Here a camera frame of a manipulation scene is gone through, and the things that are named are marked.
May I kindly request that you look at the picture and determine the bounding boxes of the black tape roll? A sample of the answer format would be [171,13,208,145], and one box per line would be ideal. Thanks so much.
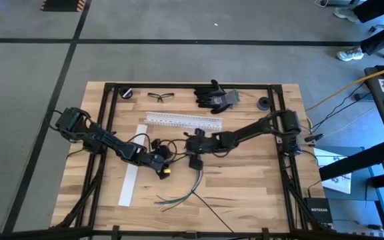
[119,85,134,100]

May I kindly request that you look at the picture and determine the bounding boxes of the white slotted cable tray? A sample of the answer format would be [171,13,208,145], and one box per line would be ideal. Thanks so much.
[144,111,224,131]

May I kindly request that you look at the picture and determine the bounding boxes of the person's shoe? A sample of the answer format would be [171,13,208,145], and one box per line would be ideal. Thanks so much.
[333,6,361,23]
[337,45,365,62]

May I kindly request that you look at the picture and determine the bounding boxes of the clear safety glasses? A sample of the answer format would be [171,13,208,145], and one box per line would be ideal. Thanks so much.
[147,92,175,103]

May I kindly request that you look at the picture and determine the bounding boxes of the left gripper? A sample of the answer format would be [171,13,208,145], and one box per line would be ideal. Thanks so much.
[151,139,181,165]

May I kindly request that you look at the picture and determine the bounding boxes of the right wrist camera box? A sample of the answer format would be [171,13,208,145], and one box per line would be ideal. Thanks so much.
[187,155,204,171]

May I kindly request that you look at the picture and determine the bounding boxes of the black orange striped mat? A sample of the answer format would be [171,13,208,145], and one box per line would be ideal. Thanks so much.
[40,0,87,13]

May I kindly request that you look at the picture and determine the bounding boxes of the thin black floor cable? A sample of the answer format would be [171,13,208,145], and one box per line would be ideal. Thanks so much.
[311,82,373,133]

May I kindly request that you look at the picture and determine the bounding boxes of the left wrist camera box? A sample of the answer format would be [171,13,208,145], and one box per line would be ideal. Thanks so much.
[157,163,173,181]

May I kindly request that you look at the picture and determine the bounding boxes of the black Netgear switch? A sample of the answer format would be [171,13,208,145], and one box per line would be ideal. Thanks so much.
[303,196,335,225]

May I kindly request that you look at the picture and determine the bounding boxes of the yellow extension cord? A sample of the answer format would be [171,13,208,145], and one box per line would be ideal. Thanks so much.
[306,62,384,112]

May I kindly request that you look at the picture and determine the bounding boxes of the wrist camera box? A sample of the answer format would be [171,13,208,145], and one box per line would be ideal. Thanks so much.
[157,163,173,181]
[187,155,204,171]

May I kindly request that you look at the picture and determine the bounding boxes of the black grey work glove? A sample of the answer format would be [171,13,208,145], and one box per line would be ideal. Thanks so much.
[193,79,242,109]
[197,99,235,115]

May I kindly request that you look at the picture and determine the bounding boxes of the white printed paper sheet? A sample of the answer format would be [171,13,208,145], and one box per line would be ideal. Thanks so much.
[313,146,353,195]

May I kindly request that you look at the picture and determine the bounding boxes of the bundle of thin wires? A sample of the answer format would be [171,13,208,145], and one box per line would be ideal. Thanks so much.
[154,168,205,213]

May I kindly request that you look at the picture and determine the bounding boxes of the person's leg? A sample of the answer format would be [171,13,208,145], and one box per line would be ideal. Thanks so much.
[359,16,384,56]
[353,0,384,23]

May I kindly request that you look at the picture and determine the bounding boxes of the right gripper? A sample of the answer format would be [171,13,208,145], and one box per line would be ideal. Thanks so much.
[178,128,228,157]

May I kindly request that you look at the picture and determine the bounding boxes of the white tray cover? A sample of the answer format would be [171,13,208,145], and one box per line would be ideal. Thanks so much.
[117,124,149,207]

